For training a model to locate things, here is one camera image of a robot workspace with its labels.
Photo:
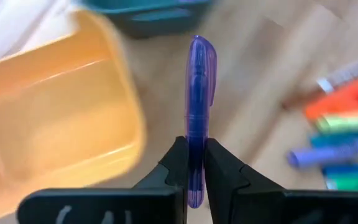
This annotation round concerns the green highlighter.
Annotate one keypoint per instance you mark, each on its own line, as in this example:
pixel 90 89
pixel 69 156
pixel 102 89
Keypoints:
pixel 356 183

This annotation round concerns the pale yellow-green highlighter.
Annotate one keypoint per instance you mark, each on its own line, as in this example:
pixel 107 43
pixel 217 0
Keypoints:
pixel 350 123

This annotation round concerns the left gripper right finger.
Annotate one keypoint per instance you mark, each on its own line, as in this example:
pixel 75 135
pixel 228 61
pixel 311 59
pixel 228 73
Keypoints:
pixel 244 199

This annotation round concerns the brown dry erase marker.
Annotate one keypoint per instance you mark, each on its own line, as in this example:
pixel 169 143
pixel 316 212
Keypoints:
pixel 346 73

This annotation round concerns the lavender Sharpie highlighter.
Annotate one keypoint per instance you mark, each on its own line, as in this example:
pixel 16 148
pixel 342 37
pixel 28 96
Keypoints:
pixel 322 154

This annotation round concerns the small translucent purple highlighter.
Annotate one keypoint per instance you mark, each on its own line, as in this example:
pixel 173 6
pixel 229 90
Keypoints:
pixel 199 93

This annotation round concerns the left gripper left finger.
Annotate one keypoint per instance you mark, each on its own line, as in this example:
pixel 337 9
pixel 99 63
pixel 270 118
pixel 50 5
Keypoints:
pixel 154 202

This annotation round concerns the dark teal plastic bin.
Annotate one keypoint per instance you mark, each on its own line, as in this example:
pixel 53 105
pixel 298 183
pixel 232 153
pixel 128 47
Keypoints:
pixel 154 18

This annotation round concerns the orange highlighter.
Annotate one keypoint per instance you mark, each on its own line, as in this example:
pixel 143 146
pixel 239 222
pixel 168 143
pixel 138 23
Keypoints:
pixel 340 101

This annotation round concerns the yellow plastic bin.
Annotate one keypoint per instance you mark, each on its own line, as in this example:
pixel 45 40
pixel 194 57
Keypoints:
pixel 57 109

